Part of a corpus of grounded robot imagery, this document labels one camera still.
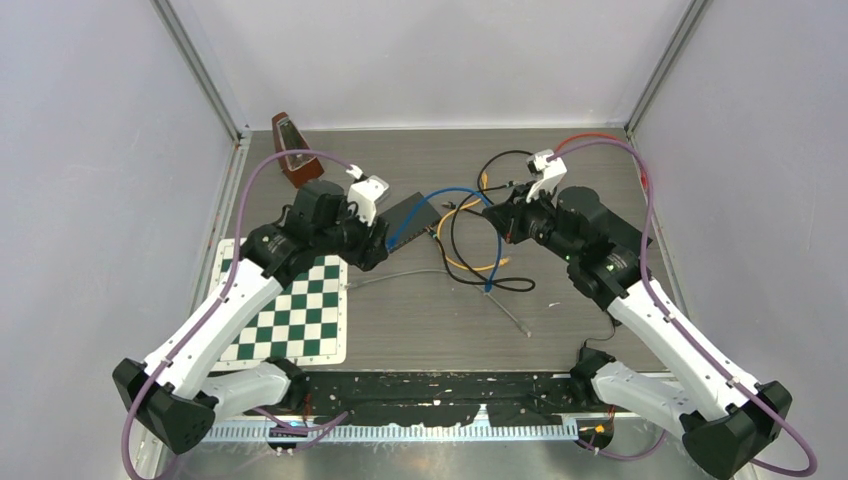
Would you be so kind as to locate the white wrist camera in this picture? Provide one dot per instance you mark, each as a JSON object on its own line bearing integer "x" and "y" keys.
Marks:
{"x": 547, "y": 169}
{"x": 365, "y": 193}

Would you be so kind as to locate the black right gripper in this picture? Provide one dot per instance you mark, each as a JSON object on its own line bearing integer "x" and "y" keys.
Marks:
{"x": 508, "y": 219}

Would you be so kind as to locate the green white chessboard mat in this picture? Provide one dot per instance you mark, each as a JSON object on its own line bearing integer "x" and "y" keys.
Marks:
{"x": 306, "y": 323}

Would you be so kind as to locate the dark grey network switch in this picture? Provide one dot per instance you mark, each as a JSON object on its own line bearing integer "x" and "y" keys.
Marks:
{"x": 409, "y": 219}

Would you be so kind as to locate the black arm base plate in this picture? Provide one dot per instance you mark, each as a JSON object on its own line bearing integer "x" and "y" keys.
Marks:
{"x": 445, "y": 399}

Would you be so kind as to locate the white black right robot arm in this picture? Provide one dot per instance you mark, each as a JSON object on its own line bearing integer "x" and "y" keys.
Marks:
{"x": 716, "y": 409}

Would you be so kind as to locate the black blue network switch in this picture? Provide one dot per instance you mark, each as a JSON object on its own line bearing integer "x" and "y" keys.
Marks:
{"x": 639, "y": 228}

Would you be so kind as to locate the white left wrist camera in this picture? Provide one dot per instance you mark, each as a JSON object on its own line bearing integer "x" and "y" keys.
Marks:
{"x": 365, "y": 193}

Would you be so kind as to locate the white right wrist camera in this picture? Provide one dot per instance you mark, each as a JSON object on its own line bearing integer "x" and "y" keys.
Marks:
{"x": 547, "y": 169}

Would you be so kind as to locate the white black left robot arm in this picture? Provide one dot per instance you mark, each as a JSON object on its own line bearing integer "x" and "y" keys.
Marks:
{"x": 172, "y": 393}

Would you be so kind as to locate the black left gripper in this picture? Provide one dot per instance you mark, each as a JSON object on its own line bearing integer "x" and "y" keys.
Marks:
{"x": 372, "y": 246}

